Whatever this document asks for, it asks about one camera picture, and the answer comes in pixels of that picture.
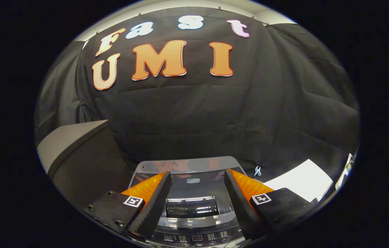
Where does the white flat board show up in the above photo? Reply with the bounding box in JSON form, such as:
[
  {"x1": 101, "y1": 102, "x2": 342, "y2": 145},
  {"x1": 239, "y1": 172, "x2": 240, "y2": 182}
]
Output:
[{"x1": 263, "y1": 159, "x2": 334, "y2": 203}]

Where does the grey washing machine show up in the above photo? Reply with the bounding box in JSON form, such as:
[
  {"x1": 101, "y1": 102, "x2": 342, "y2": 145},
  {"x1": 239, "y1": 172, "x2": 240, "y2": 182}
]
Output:
[{"x1": 127, "y1": 156, "x2": 250, "y2": 248}]

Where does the black backdrop cloth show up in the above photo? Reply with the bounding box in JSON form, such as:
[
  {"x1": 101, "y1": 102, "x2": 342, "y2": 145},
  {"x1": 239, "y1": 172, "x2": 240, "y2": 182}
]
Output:
[{"x1": 35, "y1": 6, "x2": 360, "y2": 183}]

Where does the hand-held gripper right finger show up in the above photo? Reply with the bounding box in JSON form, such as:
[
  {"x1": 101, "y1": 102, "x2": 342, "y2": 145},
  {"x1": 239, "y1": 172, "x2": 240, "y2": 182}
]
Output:
[{"x1": 224, "y1": 169, "x2": 319, "y2": 240}]

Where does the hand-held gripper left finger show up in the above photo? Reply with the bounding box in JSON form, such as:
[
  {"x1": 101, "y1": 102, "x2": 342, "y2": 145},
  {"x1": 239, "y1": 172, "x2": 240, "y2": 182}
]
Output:
[{"x1": 82, "y1": 171, "x2": 172, "y2": 240}]

